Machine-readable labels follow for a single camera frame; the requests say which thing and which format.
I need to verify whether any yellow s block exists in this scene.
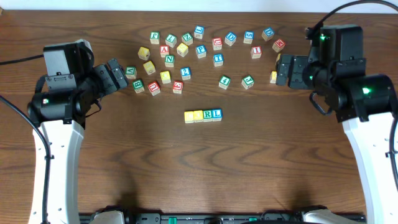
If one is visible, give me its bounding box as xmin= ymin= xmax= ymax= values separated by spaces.
xmin=177 ymin=42 xmax=189 ymax=57
xmin=143 ymin=61 xmax=156 ymax=75

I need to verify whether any yellow o block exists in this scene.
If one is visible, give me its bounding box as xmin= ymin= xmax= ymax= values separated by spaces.
xmin=160 ymin=71 xmax=171 ymax=84
xmin=193 ymin=110 xmax=203 ymax=123

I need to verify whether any yellow S block upper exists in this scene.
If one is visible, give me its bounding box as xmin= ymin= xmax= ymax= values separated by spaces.
xmin=177 ymin=42 xmax=189 ymax=57

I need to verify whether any green J block right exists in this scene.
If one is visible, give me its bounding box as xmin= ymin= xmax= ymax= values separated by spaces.
xmin=241 ymin=75 xmax=255 ymax=90

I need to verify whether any green 7 block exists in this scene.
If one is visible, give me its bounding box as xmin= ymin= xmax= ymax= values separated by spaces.
xmin=165 ymin=34 xmax=177 ymax=48

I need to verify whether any blue D block left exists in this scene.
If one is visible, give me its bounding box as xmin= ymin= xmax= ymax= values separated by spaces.
xmin=224 ymin=32 xmax=237 ymax=46

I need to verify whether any blue d block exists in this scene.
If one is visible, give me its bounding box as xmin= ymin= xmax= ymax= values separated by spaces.
xmin=261 ymin=27 xmax=275 ymax=42
xmin=224 ymin=32 xmax=237 ymax=46

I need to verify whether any green J block top left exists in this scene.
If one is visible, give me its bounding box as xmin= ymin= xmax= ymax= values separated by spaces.
xmin=150 ymin=32 xmax=160 ymax=45

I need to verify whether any blue l block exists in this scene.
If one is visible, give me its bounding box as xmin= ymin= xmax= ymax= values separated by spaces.
xmin=211 ymin=108 xmax=223 ymax=121
xmin=194 ymin=26 xmax=205 ymax=39

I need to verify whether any green 4 block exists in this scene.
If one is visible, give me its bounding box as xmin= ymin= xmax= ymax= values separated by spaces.
xmin=218 ymin=75 xmax=231 ymax=90

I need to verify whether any blue 2 block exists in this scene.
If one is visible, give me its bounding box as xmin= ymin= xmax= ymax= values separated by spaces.
xmin=180 ymin=67 xmax=192 ymax=80

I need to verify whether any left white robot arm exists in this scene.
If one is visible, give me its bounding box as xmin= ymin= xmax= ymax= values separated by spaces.
xmin=27 ymin=39 xmax=129 ymax=223

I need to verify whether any red A block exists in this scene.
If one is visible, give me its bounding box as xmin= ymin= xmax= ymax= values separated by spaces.
xmin=159 ymin=45 xmax=170 ymax=58

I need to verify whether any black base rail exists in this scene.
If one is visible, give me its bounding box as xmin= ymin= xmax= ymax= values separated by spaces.
xmin=127 ymin=212 xmax=303 ymax=224

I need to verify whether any blue P block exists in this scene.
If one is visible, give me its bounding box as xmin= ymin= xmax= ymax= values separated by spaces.
xmin=195 ymin=45 xmax=207 ymax=58

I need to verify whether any green Z block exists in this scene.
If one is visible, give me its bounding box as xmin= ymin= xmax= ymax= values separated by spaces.
xmin=182 ymin=32 xmax=193 ymax=45

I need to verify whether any blue D block right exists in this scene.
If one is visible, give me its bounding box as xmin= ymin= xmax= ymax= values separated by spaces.
xmin=261 ymin=27 xmax=275 ymax=42

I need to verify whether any green R block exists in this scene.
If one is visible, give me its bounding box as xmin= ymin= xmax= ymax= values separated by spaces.
xmin=203 ymin=110 xmax=213 ymax=122

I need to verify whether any yellow K block left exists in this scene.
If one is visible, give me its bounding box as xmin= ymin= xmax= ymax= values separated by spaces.
xmin=137 ymin=47 xmax=150 ymax=60

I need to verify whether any green B block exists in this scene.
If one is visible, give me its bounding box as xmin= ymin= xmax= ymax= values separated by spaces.
xmin=132 ymin=79 xmax=145 ymax=93

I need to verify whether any yellow S block lower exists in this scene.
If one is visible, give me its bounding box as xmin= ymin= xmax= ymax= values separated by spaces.
xmin=143 ymin=61 xmax=156 ymax=75

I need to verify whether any yellow G block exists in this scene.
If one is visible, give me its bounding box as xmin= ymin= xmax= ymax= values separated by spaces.
xmin=270 ymin=71 xmax=277 ymax=84

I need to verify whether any blue 5 block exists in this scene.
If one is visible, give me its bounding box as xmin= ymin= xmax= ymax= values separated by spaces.
xmin=243 ymin=30 xmax=254 ymax=44

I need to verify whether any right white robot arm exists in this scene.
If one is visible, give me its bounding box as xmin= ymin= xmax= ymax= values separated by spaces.
xmin=275 ymin=24 xmax=397 ymax=223

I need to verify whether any red I block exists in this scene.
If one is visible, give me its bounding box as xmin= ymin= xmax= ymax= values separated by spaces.
xmin=251 ymin=46 xmax=262 ymax=59

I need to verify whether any yellow C block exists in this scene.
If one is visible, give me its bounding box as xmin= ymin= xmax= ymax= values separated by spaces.
xmin=184 ymin=111 xmax=194 ymax=124

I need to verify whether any green j block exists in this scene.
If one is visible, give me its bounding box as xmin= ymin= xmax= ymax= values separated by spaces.
xmin=150 ymin=32 xmax=160 ymax=45
xmin=241 ymin=75 xmax=255 ymax=90

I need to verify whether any blue L block top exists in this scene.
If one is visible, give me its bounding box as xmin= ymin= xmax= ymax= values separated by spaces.
xmin=194 ymin=26 xmax=205 ymax=39

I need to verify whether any red M block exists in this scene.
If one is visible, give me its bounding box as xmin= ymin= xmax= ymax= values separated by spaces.
xmin=272 ymin=39 xmax=286 ymax=53

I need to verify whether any red U block lower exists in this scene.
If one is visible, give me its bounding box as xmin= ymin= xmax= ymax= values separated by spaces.
xmin=148 ymin=81 xmax=161 ymax=96

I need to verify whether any green N block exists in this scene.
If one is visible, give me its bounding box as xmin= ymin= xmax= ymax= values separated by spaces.
xmin=165 ymin=55 xmax=175 ymax=67

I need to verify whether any blue T block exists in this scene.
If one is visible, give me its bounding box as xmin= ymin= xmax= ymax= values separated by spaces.
xmin=213 ymin=54 xmax=224 ymax=67

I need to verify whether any green V block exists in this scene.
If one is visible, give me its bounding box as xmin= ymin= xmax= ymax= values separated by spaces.
xmin=125 ymin=66 xmax=137 ymax=80

